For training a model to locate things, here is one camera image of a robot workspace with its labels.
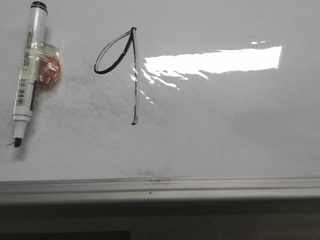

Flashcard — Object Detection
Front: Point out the red round magnet taped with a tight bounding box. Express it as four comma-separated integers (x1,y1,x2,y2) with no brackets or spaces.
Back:
37,55,61,87

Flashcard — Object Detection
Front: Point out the white black whiteboard marker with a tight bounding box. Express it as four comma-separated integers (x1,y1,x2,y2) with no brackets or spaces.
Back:
13,0,48,148

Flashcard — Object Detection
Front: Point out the white whiteboard with aluminium frame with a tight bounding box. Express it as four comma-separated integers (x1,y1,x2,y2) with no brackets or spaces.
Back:
0,0,320,206

